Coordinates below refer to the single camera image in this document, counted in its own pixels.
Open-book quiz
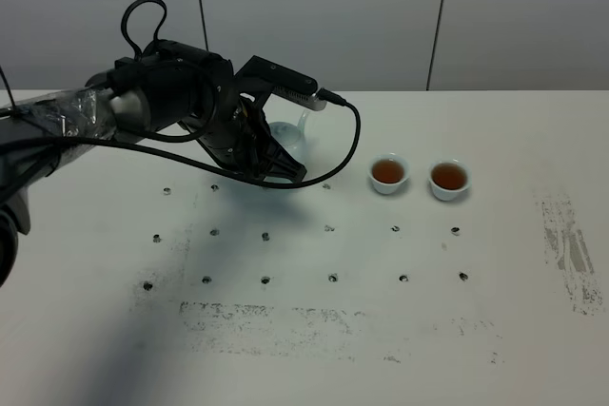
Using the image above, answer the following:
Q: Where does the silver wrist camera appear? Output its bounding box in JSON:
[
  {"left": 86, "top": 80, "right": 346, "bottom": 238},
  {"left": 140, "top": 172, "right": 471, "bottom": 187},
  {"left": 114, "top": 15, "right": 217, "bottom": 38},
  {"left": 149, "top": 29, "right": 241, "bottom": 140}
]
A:
[{"left": 235, "top": 55, "right": 326, "bottom": 111}]

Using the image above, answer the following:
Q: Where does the black cable tie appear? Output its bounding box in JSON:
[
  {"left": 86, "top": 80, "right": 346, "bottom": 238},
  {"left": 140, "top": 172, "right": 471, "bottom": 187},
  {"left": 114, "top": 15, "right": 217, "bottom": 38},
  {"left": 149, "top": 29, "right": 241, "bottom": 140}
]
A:
[{"left": 0, "top": 67, "right": 17, "bottom": 116}]

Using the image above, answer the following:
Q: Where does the blue porcelain teapot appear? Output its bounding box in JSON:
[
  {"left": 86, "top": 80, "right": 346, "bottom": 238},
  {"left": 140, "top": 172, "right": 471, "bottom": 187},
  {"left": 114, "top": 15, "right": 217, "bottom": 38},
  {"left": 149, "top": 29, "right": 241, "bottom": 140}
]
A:
[{"left": 258, "top": 109, "right": 311, "bottom": 184}]

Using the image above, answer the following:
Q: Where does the blue porcelain teacup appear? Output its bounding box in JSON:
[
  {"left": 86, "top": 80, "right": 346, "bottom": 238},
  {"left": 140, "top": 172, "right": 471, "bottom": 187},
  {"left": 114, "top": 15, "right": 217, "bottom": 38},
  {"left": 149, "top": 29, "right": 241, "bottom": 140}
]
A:
[
  {"left": 428, "top": 159, "right": 472, "bottom": 202},
  {"left": 368, "top": 153, "right": 410, "bottom": 196}
]

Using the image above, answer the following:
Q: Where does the black camera cable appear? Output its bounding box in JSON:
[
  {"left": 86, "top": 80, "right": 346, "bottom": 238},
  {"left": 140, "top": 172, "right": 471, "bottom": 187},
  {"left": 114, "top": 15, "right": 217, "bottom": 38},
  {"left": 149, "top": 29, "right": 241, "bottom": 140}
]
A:
[{"left": 0, "top": 0, "right": 362, "bottom": 191}]

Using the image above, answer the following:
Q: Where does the right blue porcelain teacup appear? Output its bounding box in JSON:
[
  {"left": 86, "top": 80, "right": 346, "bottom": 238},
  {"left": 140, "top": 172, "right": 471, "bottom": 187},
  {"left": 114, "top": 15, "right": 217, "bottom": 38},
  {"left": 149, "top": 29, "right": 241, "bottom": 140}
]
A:
[{"left": 428, "top": 159, "right": 472, "bottom": 202}]

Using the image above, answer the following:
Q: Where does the left blue porcelain teacup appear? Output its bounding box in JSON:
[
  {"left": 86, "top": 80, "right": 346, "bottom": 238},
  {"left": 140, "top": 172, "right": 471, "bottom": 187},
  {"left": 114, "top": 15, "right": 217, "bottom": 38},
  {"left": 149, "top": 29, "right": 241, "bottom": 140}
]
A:
[{"left": 368, "top": 153, "right": 410, "bottom": 196}]

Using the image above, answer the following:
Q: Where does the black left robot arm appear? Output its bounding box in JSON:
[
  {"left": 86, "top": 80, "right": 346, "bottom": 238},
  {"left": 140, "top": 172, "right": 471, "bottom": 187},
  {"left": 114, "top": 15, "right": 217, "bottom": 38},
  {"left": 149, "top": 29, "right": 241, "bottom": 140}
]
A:
[{"left": 1, "top": 39, "right": 318, "bottom": 278}]

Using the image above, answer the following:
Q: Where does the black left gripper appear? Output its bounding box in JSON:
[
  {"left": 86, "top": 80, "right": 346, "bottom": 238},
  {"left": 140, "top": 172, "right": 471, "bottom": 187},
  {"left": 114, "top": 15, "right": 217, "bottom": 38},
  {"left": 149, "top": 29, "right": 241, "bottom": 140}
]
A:
[{"left": 182, "top": 96, "right": 300, "bottom": 178}]

